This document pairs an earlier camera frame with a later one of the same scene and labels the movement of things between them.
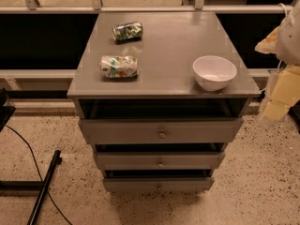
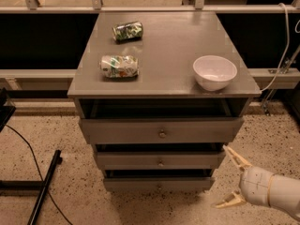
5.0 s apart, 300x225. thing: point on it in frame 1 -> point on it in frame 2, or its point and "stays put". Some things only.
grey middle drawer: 159,160 stays put
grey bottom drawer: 157,184 stays put
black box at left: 7,109 stays put
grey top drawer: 160,130 stays put
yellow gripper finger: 268,45 -> 232,199
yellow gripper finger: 276,110 -> 237,158
